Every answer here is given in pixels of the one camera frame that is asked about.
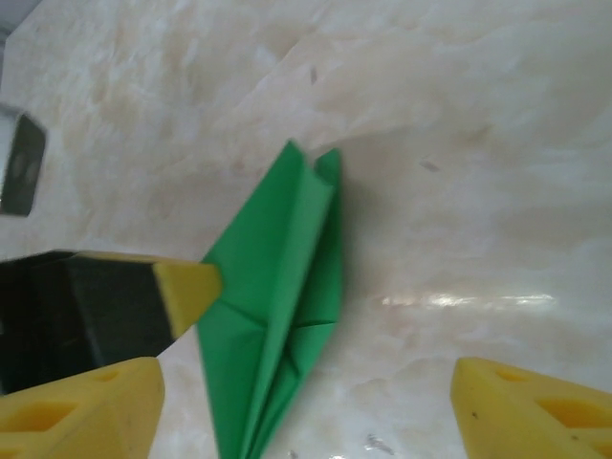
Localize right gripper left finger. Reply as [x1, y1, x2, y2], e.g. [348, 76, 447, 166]
[0, 357, 166, 459]

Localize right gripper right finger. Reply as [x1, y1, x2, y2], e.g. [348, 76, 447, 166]
[450, 357, 612, 459]

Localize green square paper sheet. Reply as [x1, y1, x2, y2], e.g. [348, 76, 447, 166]
[196, 138, 344, 459]

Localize aluminium frame post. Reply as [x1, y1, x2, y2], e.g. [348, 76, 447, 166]
[0, 102, 49, 219]

